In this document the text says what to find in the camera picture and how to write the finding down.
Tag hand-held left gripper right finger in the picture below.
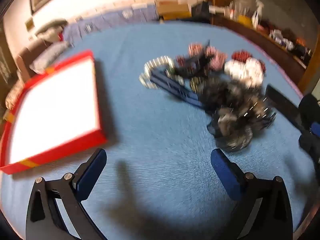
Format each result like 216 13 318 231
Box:
210 148 293 240

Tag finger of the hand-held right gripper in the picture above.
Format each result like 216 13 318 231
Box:
266 84 308 131

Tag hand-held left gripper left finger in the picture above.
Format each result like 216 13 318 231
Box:
25 148 108 240

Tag white cherry print scrunchie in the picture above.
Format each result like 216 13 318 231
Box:
224 57 265 88

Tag dark lace scrunchie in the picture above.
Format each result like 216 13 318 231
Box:
191 76 277 153

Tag dark red patterned scrunchie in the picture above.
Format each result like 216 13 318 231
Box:
231 51 251 62

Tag red box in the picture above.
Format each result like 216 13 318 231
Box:
0 50 110 175

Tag blue striped headband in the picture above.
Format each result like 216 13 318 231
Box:
149 69 209 108

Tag wooden cabinet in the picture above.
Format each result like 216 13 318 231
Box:
212 11 314 92

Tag blue blanket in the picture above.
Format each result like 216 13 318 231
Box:
0 21 310 240

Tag red plaid scrunchie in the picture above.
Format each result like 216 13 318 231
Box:
205 46 228 71

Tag white spray bottle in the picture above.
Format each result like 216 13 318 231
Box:
251 0 266 29

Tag brown cushion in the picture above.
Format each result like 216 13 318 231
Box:
15 39 44 77

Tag blue checked pillow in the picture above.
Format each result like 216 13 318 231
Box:
110 3 158 27
62 15 112 46

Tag cardboard box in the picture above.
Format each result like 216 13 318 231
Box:
154 0 191 20

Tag grey fur garment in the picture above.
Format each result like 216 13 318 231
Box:
34 19 68 40

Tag pearl bracelet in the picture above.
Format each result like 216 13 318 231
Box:
139 56 176 90

